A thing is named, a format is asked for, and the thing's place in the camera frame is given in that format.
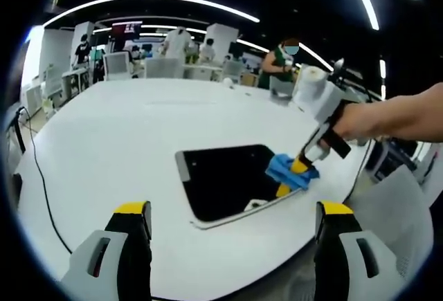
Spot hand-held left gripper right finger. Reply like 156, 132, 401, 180
314, 200, 408, 301

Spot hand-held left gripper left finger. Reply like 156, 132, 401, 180
60, 200, 154, 301

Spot blue cleaning cloth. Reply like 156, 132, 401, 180
265, 153, 321, 192

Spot black rounded rectangular mirror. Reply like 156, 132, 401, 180
175, 144, 302, 230

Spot person's right hand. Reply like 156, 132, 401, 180
331, 102, 368, 143

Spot grey box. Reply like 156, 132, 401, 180
269, 75, 298, 100

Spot grey mesh chair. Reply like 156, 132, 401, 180
345, 164, 436, 301

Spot dark storage bin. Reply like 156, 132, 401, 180
370, 137, 420, 181

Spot white office chair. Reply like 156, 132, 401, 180
102, 51, 134, 81
144, 57, 185, 80

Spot long curved ceiling light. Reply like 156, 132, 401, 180
44, 0, 261, 28

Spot black cable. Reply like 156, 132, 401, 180
19, 106, 74, 255

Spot red wall screen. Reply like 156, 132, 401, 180
111, 20, 143, 38

